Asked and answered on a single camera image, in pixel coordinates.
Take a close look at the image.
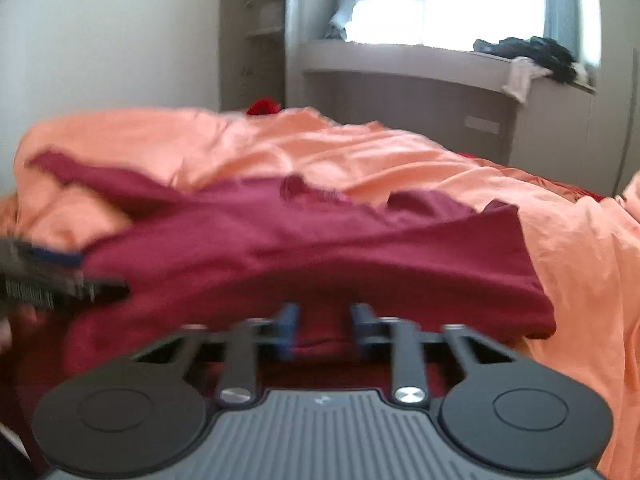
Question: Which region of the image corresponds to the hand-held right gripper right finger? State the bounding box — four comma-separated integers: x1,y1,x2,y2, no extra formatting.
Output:
349,302,521,407

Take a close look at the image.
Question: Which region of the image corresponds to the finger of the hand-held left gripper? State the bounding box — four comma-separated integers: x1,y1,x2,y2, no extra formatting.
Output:
29,246,86,270
56,270,131,306

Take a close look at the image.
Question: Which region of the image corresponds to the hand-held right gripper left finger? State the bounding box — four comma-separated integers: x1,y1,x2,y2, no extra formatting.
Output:
132,302,301,407

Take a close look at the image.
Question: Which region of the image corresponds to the maroon garment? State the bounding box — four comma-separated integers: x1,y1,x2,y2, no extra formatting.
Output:
0,152,558,461

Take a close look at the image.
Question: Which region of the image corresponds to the pile of dark clothes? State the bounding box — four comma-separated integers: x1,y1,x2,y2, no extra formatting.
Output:
472,36,592,84

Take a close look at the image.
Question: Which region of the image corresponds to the person's left hand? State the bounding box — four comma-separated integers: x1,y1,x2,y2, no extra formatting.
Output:
0,305,40,352

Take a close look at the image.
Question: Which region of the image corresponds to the orange blanket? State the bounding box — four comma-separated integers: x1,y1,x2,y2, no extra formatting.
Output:
0,105,640,480

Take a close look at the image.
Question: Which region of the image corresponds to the red cloth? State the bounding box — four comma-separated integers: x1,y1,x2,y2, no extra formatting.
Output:
245,98,284,117

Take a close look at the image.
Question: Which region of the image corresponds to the grey window bench cabinet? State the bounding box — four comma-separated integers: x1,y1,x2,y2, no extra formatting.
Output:
299,39,601,188

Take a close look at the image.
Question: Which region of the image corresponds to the white cloth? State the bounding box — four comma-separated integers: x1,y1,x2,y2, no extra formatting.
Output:
502,56,552,107

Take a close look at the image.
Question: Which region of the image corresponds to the grey shelf unit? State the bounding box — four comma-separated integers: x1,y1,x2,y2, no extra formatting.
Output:
220,0,302,115

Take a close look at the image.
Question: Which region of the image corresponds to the light blue curtain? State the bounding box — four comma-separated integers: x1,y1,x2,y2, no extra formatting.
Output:
325,0,372,42
542,0,602,67

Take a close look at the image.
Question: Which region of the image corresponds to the window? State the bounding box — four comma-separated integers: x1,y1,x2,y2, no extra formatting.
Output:
345,0,601,58

